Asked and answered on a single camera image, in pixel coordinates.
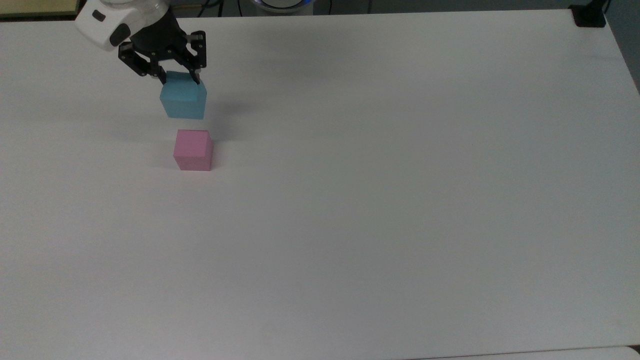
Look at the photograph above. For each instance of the black corner clamp block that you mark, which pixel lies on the black corner clamp block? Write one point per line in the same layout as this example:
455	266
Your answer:
590	15

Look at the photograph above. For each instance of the blue cube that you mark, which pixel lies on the blue cube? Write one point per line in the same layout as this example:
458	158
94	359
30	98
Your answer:
184	99

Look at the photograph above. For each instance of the wooden cabinet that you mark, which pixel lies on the wooden cabinet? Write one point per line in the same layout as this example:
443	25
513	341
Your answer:
37	7

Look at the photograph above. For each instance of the pink cube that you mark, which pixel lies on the pink cube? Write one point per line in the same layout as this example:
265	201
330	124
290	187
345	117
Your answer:
193	149

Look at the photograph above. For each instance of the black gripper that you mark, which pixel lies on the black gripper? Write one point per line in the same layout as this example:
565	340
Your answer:
159	37

